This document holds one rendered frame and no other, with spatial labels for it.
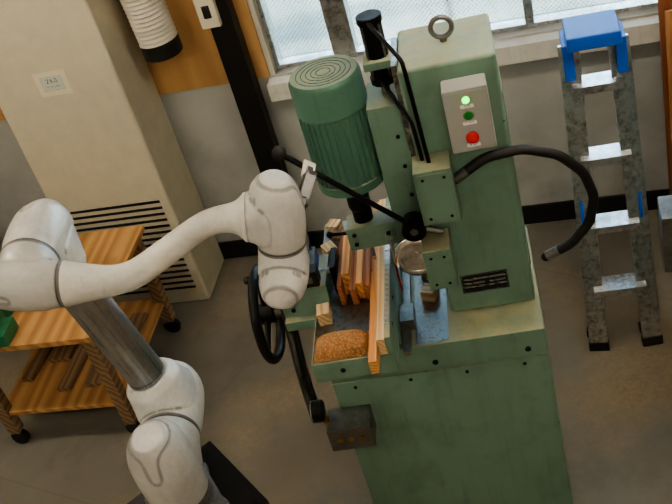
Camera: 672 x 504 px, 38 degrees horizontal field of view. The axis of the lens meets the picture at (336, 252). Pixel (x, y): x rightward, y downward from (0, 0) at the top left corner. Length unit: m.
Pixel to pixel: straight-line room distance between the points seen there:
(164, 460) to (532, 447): 1.04
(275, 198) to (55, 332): 1.79
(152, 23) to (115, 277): 1.80
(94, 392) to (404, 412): 1.49
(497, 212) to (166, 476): 1.02
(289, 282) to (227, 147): 2.21
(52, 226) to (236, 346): 1.88
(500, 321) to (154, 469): 0.94
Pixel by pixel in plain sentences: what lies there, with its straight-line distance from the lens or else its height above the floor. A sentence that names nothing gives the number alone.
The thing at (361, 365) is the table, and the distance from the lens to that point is 2.44.
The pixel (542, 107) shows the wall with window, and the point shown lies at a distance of 3.94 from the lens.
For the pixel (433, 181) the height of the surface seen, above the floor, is 1.27.
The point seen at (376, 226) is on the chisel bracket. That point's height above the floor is 1.07.
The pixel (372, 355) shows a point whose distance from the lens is 2.36.
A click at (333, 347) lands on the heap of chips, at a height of 0.93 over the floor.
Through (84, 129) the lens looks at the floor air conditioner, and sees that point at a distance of 3.96.
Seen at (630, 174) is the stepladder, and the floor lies 0.66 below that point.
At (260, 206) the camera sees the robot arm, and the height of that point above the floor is 1.49.
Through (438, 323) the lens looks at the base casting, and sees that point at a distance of 2.61.
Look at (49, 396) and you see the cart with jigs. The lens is 3.93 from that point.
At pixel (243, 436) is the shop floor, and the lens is 3.66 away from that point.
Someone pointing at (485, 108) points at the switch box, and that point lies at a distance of 2.22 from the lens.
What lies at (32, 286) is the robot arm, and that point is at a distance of 2.15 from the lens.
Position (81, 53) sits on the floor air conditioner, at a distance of 3.79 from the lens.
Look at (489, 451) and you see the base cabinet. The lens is 2.86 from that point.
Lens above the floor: 2.51
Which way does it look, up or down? 35 degrees down
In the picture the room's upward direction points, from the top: 17 degrees counter-clockwise
